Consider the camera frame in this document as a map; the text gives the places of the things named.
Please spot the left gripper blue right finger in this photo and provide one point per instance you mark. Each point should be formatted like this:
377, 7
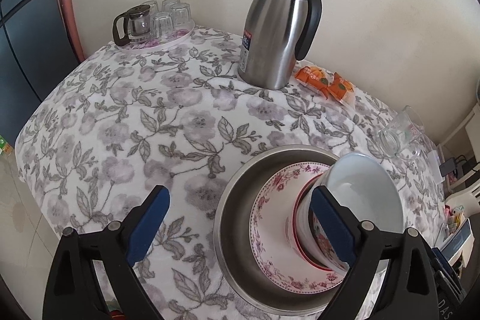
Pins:
408, 290

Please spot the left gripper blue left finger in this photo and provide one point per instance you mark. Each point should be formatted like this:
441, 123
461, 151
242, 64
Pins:
73, 290

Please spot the strawberry pattern bowl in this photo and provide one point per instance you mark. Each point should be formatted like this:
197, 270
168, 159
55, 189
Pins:
303, 236

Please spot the white square bowl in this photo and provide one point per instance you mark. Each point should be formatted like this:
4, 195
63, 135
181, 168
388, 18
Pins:
360, 184

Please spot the pink floral round plate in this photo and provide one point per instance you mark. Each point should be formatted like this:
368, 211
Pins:
271, 232

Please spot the stainless steel round plate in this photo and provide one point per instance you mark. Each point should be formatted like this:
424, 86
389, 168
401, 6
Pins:
231, 237

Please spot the white cartoon bowl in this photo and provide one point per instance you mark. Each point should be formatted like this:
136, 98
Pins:
326, 253

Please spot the black power adapter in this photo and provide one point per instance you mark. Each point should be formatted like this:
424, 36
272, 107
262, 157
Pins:
449, 168

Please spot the white side shelf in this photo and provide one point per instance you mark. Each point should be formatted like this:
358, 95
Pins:
463, 144

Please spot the floral tablecloth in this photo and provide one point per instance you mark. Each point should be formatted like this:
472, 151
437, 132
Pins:
120, 124

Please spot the orange snack packet right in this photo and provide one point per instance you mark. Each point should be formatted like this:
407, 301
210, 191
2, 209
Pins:
342, 90

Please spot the orange snack packet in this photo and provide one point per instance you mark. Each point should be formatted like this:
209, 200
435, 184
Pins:
314, 79
342, 90

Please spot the orange snack packet left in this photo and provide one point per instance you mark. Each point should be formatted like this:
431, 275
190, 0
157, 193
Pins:
314, 79

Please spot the dark blue cabinet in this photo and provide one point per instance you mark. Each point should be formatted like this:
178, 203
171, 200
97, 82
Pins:
36, 55

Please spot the round tea tray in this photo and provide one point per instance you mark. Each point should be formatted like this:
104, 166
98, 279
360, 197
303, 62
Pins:
160, 44

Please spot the upturned drinking glass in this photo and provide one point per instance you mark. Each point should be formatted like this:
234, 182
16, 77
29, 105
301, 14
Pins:
162, 27
181, 14
154, 7

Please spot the stainless steel thermos jug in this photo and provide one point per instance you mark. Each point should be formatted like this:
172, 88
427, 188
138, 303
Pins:
276, 35

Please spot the glass mug with handle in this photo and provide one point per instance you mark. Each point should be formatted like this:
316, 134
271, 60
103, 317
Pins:
401, 137

